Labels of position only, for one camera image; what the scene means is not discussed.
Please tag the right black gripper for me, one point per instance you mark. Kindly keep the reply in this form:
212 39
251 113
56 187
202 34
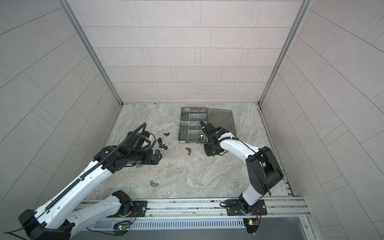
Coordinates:
208 153

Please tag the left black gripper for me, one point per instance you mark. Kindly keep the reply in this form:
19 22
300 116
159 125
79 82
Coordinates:
150 160

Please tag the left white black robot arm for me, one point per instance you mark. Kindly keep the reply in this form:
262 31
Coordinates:
58 220

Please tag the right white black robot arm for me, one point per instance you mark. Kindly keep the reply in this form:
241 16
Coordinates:
263 168

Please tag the brass wing nuts pair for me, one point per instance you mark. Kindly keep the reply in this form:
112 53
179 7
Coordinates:
189 151

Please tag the silver wing nut front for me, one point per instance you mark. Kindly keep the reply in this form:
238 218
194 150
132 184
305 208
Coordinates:
153 184

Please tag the left controller board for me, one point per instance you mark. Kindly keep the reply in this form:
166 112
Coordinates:
121 228

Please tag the controller board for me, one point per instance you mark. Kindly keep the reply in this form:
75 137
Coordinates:
121 228
251 225

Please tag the right controller board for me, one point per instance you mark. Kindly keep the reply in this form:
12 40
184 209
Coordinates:
251 225

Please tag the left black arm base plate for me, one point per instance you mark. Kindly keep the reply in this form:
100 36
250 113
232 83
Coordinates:
135 208

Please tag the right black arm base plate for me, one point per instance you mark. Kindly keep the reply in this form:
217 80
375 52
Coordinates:
241 208

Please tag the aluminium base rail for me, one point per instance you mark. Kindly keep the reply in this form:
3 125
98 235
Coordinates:
206 213

